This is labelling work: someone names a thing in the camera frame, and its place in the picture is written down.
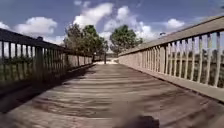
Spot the wooden plank bridge deck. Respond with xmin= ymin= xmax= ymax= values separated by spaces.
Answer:
xmin=0 ymin=63 xmax=224 ymax=128

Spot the green tree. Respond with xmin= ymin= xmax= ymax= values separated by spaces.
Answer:
xmin=109 ymin=24 xmax=144 ymax=56
xmin=62 ymin=23 xmax=110 ymax=58

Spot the pale dirt path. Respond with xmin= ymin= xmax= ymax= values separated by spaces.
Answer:
xmin=94 ymin=57 xmax=120 ymax=66

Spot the wooden bridge railing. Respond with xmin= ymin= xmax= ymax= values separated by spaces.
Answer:
xmin=117 ymin=14 xmax=224 ymax=103
xmin=0 ymin=28 xmax=108 ymax=98

